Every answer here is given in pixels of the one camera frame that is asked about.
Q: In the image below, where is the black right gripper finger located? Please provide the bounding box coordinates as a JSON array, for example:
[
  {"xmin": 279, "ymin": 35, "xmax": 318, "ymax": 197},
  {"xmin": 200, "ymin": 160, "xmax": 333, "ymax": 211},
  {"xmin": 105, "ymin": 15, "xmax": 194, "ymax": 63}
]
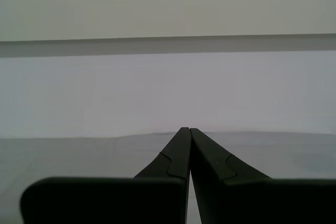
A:
[
  {"xmin": 190, "ymin": 127, "xmax": 336, "ymax": 224},
  {"xmin": 19, "ymin": 127, "xmax": 191, "ymax": 224}
]

